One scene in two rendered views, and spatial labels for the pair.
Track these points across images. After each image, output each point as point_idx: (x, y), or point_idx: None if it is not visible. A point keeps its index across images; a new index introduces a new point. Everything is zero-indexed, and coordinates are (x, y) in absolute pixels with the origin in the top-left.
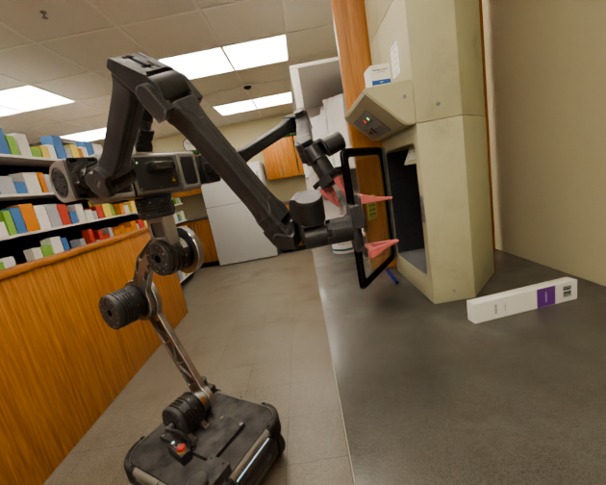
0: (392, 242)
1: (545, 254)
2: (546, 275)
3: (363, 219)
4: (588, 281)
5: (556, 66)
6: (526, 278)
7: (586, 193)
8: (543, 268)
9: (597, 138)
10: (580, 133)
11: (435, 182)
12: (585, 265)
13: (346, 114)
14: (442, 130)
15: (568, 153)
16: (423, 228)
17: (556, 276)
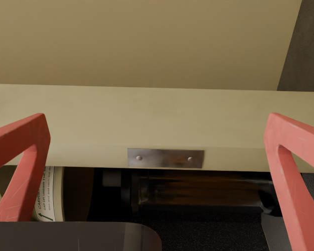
0: (292, 121)
1: (262, 87)
2: (297, 59)
3: (50, 230)
4: (299, 12)
5: (32, 62)
6: (307, 72)
7: (182, 27)
8: (283, 76)
9: (116, 11)
10: (109, 33)
11: (101, 123)
12: (275, 30)
13: None
14: None
15: (132, 50)
16: (220, 165)
17: (297, 48)
